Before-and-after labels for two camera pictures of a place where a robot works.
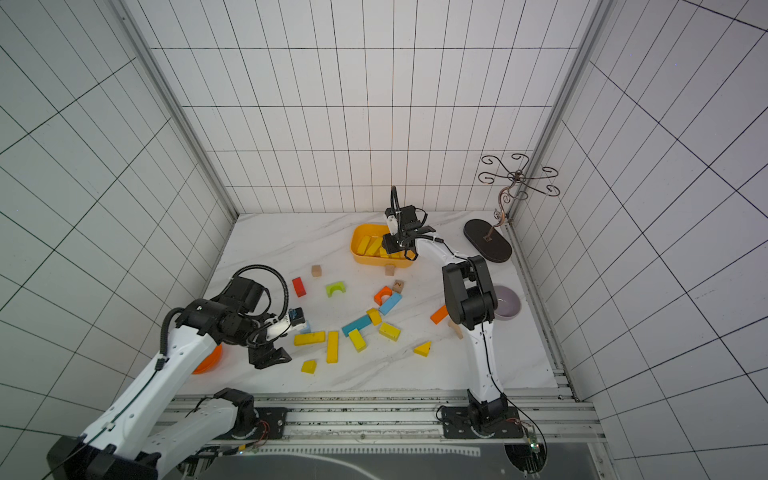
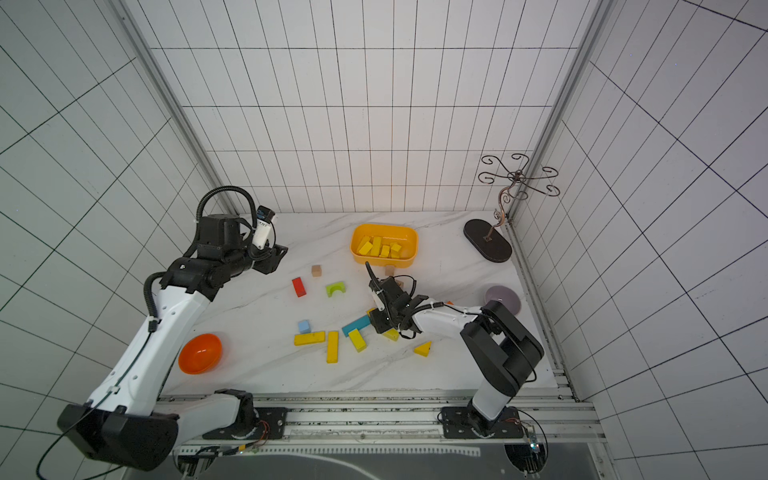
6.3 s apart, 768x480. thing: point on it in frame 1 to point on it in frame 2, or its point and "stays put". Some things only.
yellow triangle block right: [423, 349] stays put
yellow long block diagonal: [374, 246] stays put
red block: [299, 287] stays put
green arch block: [330, 288] stays put
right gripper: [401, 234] to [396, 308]
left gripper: [266, 356] to [272, 258]
